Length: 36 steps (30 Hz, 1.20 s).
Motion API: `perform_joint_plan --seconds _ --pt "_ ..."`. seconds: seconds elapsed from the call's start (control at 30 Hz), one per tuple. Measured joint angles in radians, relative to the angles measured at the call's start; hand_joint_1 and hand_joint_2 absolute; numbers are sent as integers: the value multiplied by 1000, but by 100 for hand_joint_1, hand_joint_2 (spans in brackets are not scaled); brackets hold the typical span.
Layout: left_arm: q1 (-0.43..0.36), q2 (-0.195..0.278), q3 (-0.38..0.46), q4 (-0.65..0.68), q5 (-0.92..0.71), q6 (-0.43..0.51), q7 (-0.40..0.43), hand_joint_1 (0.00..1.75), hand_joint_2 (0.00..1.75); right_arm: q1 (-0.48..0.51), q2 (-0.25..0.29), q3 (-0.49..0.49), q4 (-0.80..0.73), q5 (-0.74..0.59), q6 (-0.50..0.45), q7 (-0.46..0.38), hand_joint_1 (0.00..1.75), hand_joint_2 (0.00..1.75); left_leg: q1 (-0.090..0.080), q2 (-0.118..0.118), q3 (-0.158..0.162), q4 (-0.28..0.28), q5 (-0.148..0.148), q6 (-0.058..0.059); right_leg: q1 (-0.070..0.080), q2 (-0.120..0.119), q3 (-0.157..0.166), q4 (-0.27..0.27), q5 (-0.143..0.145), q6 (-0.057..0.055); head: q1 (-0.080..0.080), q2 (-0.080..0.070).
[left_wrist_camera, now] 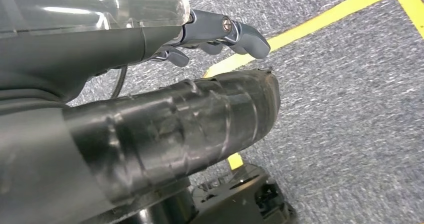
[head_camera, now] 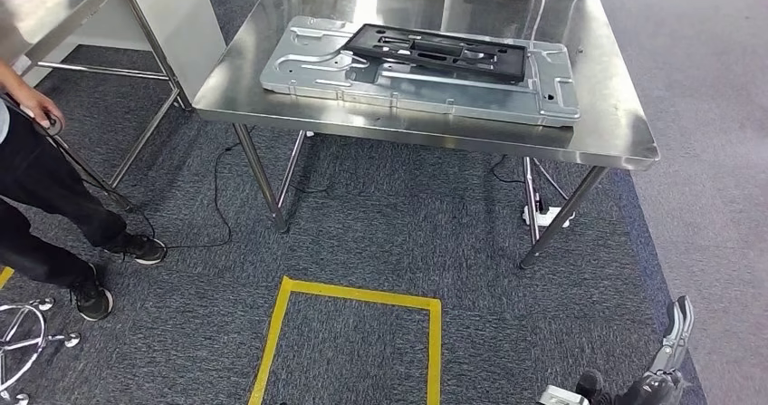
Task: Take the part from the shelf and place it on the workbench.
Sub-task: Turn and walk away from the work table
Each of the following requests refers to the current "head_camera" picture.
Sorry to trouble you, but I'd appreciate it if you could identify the black power cable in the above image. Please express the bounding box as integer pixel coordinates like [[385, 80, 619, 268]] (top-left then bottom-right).
[[490, 154, 524, 186]]

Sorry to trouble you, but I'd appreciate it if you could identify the black controller cable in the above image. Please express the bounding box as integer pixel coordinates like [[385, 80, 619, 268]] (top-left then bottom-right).
[[51, 131, 241, 252]]

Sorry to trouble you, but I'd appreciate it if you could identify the aluminium fixture plate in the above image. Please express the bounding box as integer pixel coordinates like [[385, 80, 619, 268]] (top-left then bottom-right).
[[259, 15, 582, 129]]

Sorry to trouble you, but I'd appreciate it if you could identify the steel workbench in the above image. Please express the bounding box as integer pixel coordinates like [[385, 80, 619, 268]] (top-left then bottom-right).
[[191, 0, 661, 270]]

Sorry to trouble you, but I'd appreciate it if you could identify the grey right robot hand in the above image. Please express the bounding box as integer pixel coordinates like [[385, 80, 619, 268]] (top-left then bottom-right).
[[623, 295, 696, 405]]

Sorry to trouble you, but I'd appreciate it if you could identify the black plastic plate bracket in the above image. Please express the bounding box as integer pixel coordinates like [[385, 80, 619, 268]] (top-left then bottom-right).
[[341, 23, 529, 85]]

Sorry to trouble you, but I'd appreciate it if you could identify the white power adapter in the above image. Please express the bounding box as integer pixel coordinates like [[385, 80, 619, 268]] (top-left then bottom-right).
[[522, 206, 574, 228]]

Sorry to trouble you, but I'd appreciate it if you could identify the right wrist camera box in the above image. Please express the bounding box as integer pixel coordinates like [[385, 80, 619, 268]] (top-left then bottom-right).
[[536, 385, 592, 405]]

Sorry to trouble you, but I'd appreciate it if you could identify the person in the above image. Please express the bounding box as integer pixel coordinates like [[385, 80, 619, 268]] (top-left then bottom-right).
[[0, 60, 168, 323]]

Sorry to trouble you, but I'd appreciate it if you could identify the black round swivel stool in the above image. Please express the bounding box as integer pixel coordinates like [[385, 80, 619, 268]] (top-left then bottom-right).
[[0, 296, 82, 405]]

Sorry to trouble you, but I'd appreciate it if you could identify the person's left hand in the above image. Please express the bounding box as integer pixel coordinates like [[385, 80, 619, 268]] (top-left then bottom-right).
[[8, 83, 66, 130]]

